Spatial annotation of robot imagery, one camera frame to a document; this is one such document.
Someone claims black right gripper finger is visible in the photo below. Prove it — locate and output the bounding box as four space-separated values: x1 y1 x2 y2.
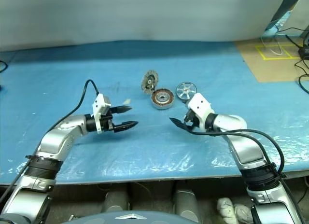
179 126 197 134
169 117 192 128

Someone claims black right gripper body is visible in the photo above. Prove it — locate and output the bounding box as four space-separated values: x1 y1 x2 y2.
183 109 201 132

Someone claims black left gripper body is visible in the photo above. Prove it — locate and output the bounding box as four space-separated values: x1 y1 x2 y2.
100 107 116 134

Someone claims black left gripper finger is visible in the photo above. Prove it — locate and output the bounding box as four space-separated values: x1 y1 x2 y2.
112 121 139 134
111 105 133 115

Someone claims round silver metal disc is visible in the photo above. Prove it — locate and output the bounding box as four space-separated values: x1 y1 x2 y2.
150 88 175 111

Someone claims silver metal wheel cap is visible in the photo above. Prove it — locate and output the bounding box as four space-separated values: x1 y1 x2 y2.
175 82 197 101

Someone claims grey motor rotor disc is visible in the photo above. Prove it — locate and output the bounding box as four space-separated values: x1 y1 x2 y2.
140 69 159 96

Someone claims blue plastic table cover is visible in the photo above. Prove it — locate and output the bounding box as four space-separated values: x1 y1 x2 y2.
0 39 309 186

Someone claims grey rounded robot leg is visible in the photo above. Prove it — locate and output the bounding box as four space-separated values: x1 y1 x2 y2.
102 185 131 212
173 189 201 220

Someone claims white shoe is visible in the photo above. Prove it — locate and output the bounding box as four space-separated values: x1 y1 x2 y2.
233 203 254 222
216 197 235 222

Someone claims brown cardboard sheet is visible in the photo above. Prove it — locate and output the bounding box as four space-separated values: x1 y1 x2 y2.
235 37 309 84

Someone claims grey robot torso silver emblem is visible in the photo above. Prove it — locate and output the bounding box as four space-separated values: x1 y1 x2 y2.
61 204 194 224

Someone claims grey stand with foil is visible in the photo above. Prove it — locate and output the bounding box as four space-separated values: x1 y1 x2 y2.
264 0 309 36

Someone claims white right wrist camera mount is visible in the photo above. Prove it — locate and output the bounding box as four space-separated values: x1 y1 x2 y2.
185 93 215 132

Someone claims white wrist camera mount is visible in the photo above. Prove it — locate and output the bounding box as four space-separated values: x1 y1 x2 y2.
185 93 215 132
91 93 112 134

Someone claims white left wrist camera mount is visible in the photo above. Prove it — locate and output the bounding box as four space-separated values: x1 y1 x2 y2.
91 93 112 134

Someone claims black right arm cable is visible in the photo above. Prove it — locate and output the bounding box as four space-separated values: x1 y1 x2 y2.
192 128 307 220

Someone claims thin white cable loop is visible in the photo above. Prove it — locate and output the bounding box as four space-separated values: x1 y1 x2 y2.
260 37 283 56

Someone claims black cable beside keyboard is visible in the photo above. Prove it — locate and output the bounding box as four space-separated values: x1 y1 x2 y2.
0 60 8 89

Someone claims thin black floor cable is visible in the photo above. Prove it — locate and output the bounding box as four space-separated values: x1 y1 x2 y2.
284 28 309 94

